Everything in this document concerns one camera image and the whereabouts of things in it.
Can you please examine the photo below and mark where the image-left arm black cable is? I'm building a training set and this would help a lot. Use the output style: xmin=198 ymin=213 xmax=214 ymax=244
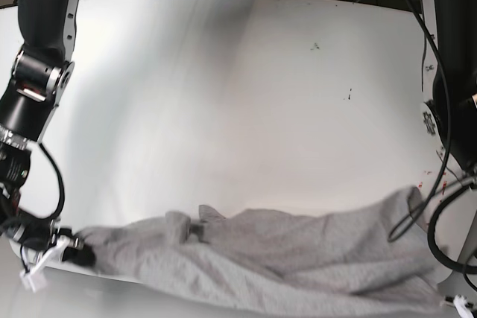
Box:
xmin=14 ymin=141 xmax=66 ymax=222

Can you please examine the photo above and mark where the grey t-shirt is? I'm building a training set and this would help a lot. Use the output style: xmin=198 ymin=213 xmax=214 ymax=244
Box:
xmin=79 ymin=186 xmax=442 ymax=317

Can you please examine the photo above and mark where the red tape rectangle marking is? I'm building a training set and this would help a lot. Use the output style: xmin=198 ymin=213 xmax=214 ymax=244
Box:
xmin=417 ymin=170 xmax=438 ymax=199

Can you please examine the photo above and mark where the black robot arm image-left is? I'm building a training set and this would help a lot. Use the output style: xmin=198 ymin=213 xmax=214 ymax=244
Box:
xmin=1 ymin=0 xmax=96 ymax=268

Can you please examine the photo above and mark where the image-right arm black cable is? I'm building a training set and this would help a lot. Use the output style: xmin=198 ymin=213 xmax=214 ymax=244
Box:
xmin=383 ymin=0 xmax=477 ymax=274

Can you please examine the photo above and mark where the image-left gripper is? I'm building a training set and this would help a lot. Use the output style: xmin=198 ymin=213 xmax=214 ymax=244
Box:
xmin=20 ymin=229 xmax=96 ymax=273

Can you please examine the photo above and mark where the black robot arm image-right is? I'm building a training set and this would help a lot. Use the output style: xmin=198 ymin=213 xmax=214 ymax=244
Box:
xmin=419 ymin=0 xmax=476 ymax=288

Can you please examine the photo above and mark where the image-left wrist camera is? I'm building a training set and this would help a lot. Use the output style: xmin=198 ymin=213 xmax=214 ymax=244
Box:
xmin=19 ymin=269 xmax=48 ymax=293

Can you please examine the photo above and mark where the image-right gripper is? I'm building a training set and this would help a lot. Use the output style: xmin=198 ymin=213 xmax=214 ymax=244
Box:
xmin=443 ymin=295 xmax=476 ymax=318

